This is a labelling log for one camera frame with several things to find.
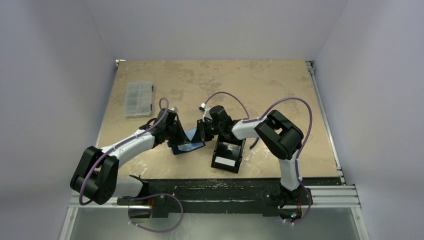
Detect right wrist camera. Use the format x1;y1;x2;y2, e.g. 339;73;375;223
198;103;212;122

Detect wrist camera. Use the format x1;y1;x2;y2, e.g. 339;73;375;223
169;106;179;114
198;103;212;122

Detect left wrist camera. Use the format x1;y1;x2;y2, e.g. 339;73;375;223
169;106;179;114

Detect black plastic tray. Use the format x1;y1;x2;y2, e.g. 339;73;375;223
211;135;246;174

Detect clear plastic organizer box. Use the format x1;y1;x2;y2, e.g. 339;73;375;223
123;81;154;118

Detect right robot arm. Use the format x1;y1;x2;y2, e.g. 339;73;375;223
191;105;304;206

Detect blue card holder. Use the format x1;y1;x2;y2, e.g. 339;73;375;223
167;128;206;156

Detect blue handled pliers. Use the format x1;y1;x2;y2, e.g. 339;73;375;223
249;138;260;150

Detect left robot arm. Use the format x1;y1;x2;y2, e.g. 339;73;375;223
70;108;190;206

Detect white card in tray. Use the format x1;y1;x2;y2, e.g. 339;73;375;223
214;156;237;167

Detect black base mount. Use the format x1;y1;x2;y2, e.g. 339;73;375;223
116;177;309;219

